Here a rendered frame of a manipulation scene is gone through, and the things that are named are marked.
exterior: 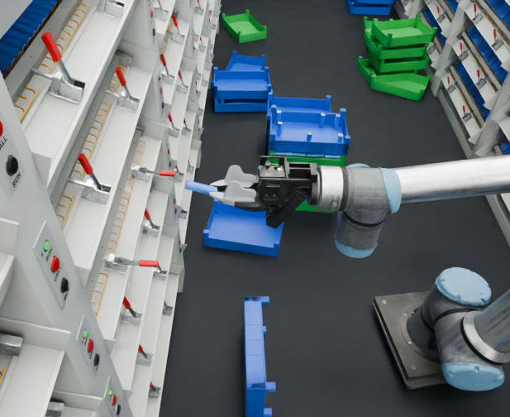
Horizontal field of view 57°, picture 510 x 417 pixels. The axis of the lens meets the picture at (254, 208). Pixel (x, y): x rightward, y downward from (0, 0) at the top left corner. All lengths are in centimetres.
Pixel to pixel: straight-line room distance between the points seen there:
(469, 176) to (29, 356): 91
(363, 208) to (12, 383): 66
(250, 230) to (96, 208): 121
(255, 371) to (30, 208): 97
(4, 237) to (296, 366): 126
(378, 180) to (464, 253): 119
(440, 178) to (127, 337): 78
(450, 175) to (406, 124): 158
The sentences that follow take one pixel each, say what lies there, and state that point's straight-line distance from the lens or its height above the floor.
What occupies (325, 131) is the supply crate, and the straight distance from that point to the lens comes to 196.
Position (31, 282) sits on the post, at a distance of 57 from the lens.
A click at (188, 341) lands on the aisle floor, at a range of 168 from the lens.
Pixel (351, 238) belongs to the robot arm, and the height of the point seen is 71.
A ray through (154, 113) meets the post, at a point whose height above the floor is 78.
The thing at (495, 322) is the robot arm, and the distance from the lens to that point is 135.
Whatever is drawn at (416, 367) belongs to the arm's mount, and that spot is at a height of 8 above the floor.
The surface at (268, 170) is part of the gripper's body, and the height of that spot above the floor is 86.
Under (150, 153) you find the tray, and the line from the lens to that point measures 122.
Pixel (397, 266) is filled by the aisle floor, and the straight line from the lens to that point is 195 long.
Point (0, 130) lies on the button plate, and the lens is 48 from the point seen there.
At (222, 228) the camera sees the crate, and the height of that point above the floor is 0.
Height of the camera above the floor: 146
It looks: 45 degrees down
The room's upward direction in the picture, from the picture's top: 3 degrees clockwise
